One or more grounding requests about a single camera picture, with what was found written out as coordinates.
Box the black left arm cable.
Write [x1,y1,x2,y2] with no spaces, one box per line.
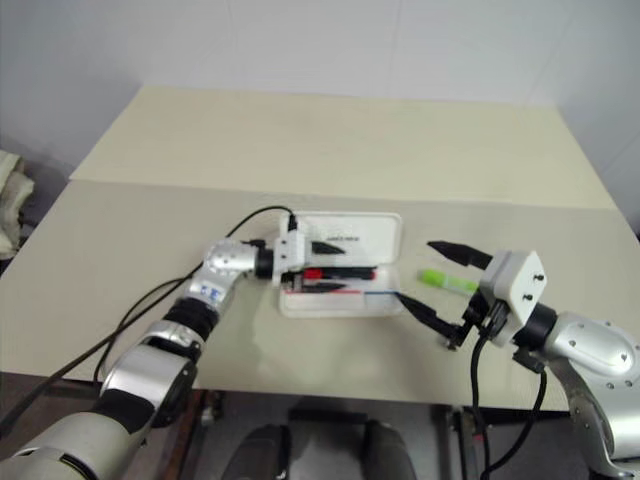
[0,205,301,427]

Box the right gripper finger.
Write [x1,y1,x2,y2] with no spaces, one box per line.
[425,240,495,270]
[396,294,460,340]

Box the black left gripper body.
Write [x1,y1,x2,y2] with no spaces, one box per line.
[279,239,318,294]

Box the metal table leg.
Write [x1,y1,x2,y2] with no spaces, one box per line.
[443,405,482,480]

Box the green marker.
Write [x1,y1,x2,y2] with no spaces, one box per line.
[418,268,481,296]

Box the white plastic pencil case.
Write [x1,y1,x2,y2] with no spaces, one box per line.
[276,211,404,320]

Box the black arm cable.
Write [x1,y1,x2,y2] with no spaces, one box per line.
[468,319,549,480]
[0,205,301,427]

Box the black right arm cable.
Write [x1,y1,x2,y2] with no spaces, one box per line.
[468,319,549,480]

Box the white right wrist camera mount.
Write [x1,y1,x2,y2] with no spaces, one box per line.
[478,249,548,348]

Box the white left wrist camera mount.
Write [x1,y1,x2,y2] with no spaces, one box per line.
[273,214,314,287]

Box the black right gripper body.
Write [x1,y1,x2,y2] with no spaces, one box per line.
[443,286,511,350]

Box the black marker with red cap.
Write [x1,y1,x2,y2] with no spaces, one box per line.
[283,267,378,282]

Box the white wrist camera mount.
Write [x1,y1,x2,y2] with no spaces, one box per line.
[478,249,548,348]
[273,214,314,287]

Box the crumpled white cloth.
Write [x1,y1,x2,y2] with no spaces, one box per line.
[0,148,36,260]

